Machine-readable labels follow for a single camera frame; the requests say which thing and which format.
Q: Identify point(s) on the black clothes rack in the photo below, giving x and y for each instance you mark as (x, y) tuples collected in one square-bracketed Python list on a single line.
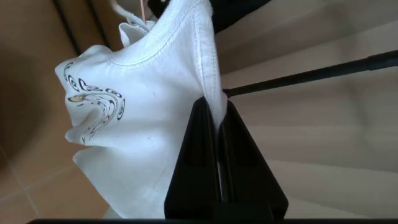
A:
[(311, 74)]

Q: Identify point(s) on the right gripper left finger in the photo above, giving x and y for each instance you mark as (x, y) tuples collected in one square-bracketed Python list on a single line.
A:
[(192, 180)]

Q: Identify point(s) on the black garment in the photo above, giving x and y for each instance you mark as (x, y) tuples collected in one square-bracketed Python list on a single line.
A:
[(236, 12)]

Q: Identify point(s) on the white printed garment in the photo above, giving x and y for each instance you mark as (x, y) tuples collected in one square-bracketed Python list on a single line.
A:
[(140, 124)]

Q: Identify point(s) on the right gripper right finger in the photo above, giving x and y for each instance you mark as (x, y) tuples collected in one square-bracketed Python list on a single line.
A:
[(252, 180)]

